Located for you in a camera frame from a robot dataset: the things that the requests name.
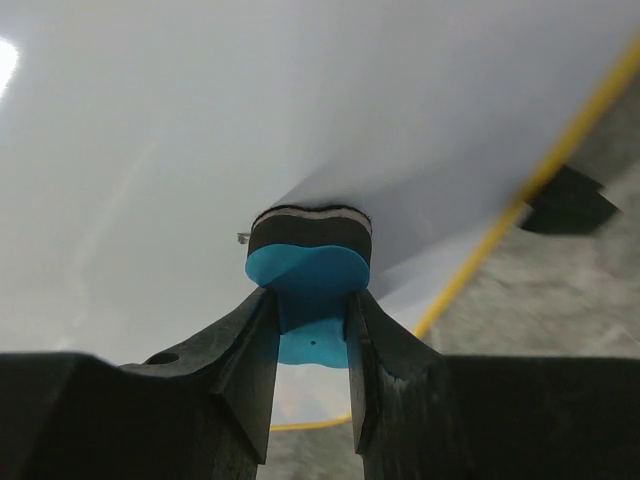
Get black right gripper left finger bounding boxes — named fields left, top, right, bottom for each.
left=1, top=289, right=278, bottom=479

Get black whiteboard foot clip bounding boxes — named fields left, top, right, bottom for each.
left=519, top=165, right=619, bottom=236

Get blue bone-shaped whiteboard eraser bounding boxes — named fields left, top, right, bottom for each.
left=245, top=205, right=373, bottom=369

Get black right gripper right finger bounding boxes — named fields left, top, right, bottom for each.
left=345, top=291, right=639, bottom=479

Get yellow-framed whiteboard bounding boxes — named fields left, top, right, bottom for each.
left=0, top=0, right=640, bottom=432

